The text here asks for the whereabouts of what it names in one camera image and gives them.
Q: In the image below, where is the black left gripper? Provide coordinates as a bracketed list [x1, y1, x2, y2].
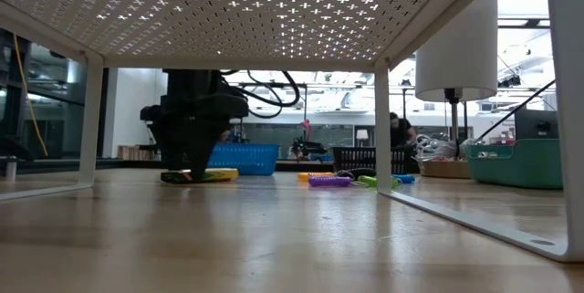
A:
[140, 68, 250, 179]

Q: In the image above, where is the yellow crayon box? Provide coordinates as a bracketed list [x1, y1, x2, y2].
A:
[160, 167, 239, 185]

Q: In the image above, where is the yellow-orange coil wristband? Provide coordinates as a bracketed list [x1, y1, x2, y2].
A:
[298, 172, 337, 183]

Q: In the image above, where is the purple coil wristband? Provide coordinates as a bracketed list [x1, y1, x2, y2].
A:
[308, 175, 353, 188]

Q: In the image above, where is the black coil wristband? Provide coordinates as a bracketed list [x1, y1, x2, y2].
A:
[336, 167, 378, 180]

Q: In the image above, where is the green coil wristband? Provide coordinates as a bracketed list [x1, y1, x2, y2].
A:
[357, 174, 402, 189]

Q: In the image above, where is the blue plastic basket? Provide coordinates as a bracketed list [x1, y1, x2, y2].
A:
[207, 142, 281, 176]

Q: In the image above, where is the wooden blocks stack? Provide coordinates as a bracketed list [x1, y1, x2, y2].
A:
[116, 144, 159, 162]

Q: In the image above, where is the pink background object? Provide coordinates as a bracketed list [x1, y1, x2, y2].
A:
[298, 119, 314, 141]

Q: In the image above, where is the white perforated metal shelf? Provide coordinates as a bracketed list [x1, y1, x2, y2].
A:
[0, 0, 584, 265]

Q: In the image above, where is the black plastic basket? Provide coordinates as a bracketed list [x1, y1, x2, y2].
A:
[331, 146, 414, 176]

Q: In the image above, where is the person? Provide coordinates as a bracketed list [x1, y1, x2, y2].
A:
[389, 111, 419, 149]

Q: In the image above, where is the teal plastic bin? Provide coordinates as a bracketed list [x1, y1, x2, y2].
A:
[464, 139, 563, 191]

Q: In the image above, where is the black aluminium table frame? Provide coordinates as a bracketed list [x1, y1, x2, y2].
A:
[0, 158, 337, 175]

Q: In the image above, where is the black background metal frame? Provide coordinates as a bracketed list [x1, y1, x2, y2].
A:
[227, 81, 309, 144]

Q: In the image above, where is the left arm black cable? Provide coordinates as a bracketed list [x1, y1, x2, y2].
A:
[221, 69, 302, 120]

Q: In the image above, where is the yellow hanging cord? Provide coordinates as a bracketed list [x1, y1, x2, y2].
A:
[12, 32, 49, 157]

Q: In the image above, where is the grey metal post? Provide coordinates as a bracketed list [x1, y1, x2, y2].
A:
[3, 155, 19, 181]

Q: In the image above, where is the thin black cable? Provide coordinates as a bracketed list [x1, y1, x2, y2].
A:
[476, 78, 557, 142]

